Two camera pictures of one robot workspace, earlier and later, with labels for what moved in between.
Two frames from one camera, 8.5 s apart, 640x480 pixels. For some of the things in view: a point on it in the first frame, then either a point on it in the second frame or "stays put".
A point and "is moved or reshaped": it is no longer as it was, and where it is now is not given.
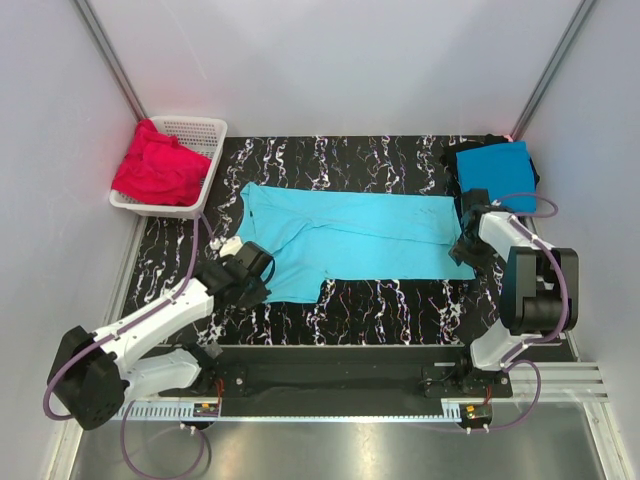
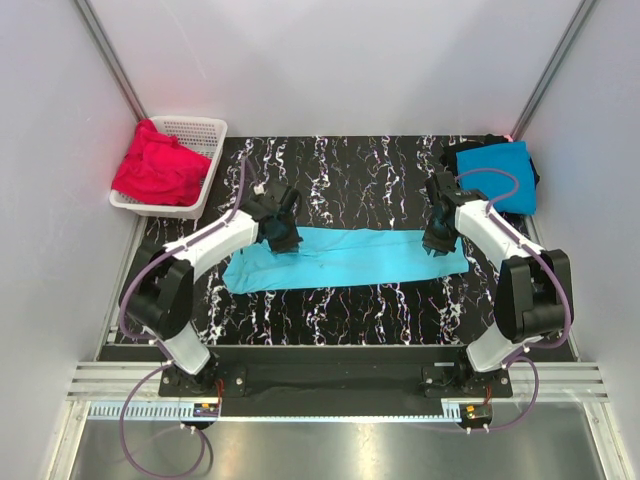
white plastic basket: (204, 136) stays put
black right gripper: (480, 263) -> (441, 247)
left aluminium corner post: (108, 51) stays put
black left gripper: (259, 296) -> (290, 245)
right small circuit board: (479, 411) stays put
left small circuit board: (206, 410) stays put
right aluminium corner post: (583, 12) stays put
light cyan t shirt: (315, 235) is moved or reshaped
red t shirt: (160, 170) stays put
